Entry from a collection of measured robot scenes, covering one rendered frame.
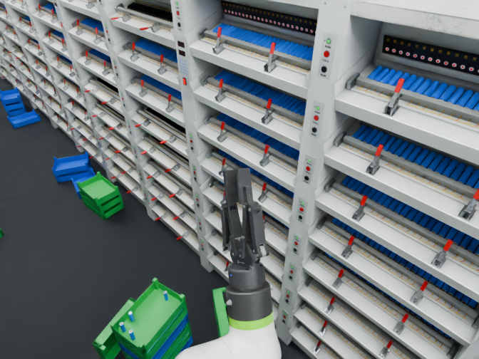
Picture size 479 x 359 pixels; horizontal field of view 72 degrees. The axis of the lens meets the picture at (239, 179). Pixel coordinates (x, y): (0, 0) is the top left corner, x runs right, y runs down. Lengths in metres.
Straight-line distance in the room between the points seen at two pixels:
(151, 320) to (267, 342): 1.15
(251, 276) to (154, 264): 1.89
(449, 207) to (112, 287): 2.05
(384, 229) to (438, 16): 0.64
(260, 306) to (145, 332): 1.16
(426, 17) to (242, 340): 0.78
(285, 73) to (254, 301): 0.76
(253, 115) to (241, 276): 0.79
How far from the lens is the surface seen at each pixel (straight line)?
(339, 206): 1.24
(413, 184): 1.08
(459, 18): 0.88
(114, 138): 2.85
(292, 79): 1.14
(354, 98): 1.04
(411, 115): 0.99
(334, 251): 1.36
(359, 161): 1.12
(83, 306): 2.48
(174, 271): 2.46
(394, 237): 1.19
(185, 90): 1.59
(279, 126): 1.25
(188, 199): 2.13
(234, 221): 0.70
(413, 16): 0.91
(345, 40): 0.99
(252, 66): 1.24
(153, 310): 1.84
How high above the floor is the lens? 1.95
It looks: 38 degrees down
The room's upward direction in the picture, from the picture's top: straight up
